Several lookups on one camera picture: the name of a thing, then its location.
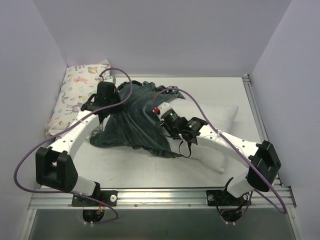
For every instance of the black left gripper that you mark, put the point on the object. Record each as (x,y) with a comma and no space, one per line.
(115,100)

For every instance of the zebra pillowcase with grey lining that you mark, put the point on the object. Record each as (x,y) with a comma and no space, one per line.
(136,126)

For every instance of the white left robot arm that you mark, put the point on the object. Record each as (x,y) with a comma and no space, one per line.
(54,165)

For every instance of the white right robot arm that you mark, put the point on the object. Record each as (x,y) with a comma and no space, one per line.
(195,134)

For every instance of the floral animal print pillow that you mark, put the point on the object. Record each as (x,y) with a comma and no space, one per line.
(79,83)

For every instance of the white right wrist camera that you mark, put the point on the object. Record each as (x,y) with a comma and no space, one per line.
(161,109)

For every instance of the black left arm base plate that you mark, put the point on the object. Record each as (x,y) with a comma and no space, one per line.
(108,197)

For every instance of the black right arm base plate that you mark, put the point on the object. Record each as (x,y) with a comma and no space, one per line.
(222,198)

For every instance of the aluminium front rail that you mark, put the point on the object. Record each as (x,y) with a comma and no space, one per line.
(163,198)

